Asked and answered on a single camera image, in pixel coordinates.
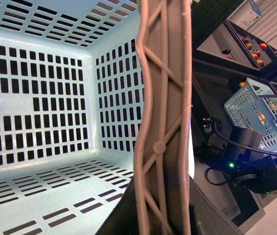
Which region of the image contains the light blue plastic basket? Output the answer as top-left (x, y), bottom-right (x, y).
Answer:
top-left (0, 0), bottom-right (144, 235)

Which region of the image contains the grey basket handle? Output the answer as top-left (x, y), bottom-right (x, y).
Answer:
top-left (134, 0), bottom-right (192, 235)

